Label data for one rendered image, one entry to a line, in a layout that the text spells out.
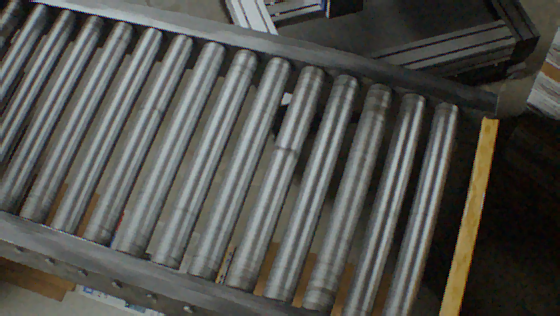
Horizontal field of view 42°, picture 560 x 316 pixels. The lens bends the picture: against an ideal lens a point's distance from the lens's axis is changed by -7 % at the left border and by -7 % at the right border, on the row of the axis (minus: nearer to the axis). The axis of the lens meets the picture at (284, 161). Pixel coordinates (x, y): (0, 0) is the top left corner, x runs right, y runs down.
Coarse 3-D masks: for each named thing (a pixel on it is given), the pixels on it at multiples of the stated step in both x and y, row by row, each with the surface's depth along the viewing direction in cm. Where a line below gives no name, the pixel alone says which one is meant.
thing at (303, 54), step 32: (32, 0) 152; (64, 0) 152; (96, 0) 152; (192, 32) 147; (224, 32) 147; (256, 32) 147; (192, 64) 155; (224, 64) 152; (320, 64) 143; (352, 64) 143; (384, 64) 143; (448, 96) 140; (480, 96) 140; (480, 128) 144
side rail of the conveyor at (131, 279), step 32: (0, 224) 128; (32, 224) 128; (32, 256) 129; (64, 256) 125; (96, 256) 125; (128, 256) 125; (96, 288) 133; (128, 288) 125; (160, 288) 122; (192, 288) 123; (224, 288) 123
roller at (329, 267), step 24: (384, 96) 140; (360, 120) 139; (384, 120) 139; (360, 144) 135; (360, 168) 133; (360, 192) 131; (336, 216) 129; (360, 216) 131; (336, 240) 127; (336, 264) 125; (312, 288) 123; (336, 288) 124
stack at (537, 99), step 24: (552, 48) 159; (552, 96) 170; (528, 120) 183; (552, 120) 176; (528, 144) 191; (528, 168) 197; (552, 168) 190; (504, 192) 213; (528, 192) 207; (552, 192) 197; (528, 216) 213; (552, 216) 204
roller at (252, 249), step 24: (312, 72) 142; (312, 96) 140; (288, 120) 138; (288, 144) 135; (288, 168) 134; (264, 192) 131; (264, 216) 129; (240, 240) 128; (264, 240) 127; (240, 264) 125; (240, 288) 123
